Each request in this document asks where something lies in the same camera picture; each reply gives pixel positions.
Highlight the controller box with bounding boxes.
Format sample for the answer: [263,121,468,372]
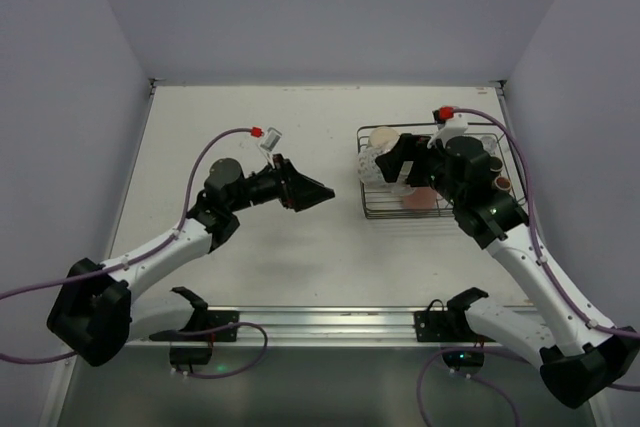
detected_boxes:
[169,346,212,372]
[441,350,485,378]

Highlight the beige patterned mug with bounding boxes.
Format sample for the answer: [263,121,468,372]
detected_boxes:
[367,126,400,148]

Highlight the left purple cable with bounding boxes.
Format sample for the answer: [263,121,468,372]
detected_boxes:
[0,124,264,366]

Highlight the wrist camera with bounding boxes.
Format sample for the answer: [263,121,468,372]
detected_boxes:
[427,106,468,148]
[259,127,282,153]

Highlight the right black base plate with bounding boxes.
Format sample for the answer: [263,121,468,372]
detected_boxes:
[413,310,477,343]

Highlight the dark brown mug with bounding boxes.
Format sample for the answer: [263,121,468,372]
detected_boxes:
[489,156,504,173]

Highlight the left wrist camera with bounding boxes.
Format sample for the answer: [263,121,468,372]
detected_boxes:
[259,127,282,153]

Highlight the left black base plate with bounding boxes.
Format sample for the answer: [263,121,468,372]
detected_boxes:
[205,310,240,343]

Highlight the white floral mug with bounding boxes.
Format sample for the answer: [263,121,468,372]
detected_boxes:
[357,142,415,197]

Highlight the left controller box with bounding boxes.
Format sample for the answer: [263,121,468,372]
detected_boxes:
[169,346,212,372]

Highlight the clear glass cup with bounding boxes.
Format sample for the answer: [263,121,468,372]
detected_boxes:
[480,135,498,156]

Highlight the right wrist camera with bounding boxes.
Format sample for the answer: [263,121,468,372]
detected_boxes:
[427,106,468,148]

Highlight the tan patterned mug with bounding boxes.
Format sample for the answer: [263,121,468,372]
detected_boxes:
[492,176,513,193]

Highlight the aluminium mounting rail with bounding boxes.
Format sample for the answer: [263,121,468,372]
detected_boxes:
[63,304,551,347]

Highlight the right controller box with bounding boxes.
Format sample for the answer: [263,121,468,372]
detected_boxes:
[441,350,485,378]

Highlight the pink plastic cup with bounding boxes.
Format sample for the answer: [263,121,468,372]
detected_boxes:
[402,187,438,210]

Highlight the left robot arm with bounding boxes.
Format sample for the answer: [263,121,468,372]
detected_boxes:
[46,154,335,367]

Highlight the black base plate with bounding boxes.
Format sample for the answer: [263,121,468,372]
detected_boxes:
[413,310,477,343]
[205,310,240,343]

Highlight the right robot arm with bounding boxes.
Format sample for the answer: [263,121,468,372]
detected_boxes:
[374,134,639,408]

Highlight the wire dish rack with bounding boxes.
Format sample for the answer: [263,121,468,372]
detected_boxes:
[356,120,527,220]

